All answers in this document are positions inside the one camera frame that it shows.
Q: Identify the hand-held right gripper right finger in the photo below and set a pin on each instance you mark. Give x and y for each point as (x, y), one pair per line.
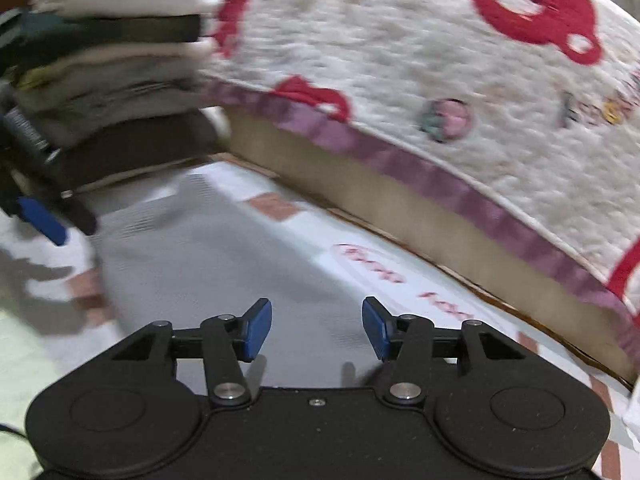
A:
(375, 330)

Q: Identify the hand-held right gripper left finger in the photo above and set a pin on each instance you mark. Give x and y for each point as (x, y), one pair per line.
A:
(257, 327)

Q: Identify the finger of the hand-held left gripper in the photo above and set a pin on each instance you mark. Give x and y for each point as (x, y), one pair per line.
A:
(42, 220)
(70, 200)

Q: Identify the light grey waffle shirt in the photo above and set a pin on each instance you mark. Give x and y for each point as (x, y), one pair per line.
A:
(200, 250)

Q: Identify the stack of folded clothes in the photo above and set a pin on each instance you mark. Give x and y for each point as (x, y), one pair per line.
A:
(125, 60)

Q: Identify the white quilt with red print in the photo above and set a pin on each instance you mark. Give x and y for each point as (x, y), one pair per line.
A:
(425, 60)

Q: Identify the beige bed frame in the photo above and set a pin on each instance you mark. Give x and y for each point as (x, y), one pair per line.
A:
(400, 200)

